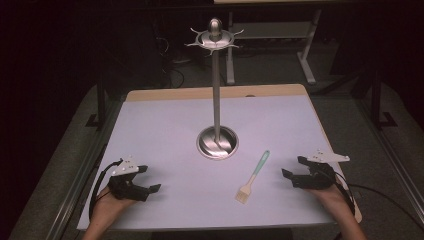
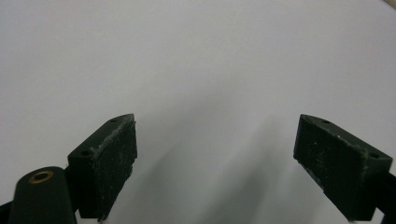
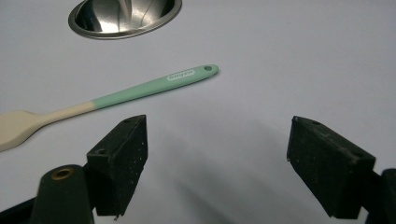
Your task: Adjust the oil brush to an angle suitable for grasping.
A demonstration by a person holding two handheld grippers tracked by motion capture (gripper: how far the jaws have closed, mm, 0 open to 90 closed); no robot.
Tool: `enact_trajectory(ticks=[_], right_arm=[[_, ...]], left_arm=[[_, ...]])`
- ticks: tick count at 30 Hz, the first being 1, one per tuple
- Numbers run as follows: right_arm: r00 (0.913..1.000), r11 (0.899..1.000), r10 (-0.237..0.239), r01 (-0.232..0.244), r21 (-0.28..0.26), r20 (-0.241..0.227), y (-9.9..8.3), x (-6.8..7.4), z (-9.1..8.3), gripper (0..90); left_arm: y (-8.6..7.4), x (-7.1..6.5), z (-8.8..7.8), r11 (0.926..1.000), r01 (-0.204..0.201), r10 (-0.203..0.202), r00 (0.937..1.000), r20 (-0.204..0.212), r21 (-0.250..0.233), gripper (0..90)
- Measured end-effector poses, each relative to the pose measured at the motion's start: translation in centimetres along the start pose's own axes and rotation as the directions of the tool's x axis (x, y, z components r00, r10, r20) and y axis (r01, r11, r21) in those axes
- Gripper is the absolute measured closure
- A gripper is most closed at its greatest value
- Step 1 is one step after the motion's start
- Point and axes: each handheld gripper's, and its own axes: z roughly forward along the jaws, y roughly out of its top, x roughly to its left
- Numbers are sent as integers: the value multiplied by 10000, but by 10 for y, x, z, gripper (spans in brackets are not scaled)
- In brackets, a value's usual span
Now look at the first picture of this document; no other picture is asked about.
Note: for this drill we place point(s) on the black metal stand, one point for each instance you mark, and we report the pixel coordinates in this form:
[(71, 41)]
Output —
[(376, 106), (101, 106)]

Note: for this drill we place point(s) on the metal utensil rack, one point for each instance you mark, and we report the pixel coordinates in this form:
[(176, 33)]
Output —
[(216, 100)]

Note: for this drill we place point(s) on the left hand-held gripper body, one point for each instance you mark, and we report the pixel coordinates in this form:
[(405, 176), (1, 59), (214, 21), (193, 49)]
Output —
[(128, 190)]

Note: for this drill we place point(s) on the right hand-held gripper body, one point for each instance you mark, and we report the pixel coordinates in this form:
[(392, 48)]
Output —
[(318, 178)]

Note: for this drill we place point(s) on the person's left hand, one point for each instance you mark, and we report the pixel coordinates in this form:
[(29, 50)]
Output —
[(106, 205)]

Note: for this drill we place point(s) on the person's right hand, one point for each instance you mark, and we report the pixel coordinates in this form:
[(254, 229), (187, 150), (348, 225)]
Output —
[(333, 196)]

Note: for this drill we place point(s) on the white table mat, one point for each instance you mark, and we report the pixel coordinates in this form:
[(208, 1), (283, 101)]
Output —
[(166, 133)]

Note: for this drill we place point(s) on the white metal desk frame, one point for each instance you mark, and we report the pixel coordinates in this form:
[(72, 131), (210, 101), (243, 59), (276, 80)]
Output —
[(308, 60)]

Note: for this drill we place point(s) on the aluminium frame rail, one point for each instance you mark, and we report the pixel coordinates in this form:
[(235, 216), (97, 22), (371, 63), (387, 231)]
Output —
[(83, 173), (393, 156)]

